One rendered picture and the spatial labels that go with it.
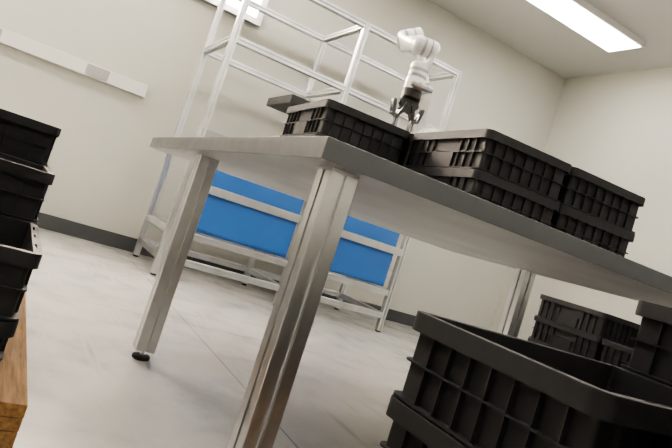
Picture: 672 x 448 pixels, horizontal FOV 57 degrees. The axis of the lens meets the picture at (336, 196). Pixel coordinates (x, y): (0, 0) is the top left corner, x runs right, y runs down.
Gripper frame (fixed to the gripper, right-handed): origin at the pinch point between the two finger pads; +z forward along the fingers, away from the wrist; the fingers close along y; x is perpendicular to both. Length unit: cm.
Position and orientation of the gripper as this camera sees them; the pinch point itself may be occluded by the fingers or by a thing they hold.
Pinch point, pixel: (401, 126)
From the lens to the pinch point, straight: 232.4
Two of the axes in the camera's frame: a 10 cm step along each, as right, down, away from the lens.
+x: 4.0, 0.7, -9.1
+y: -8.7, -3.0, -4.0
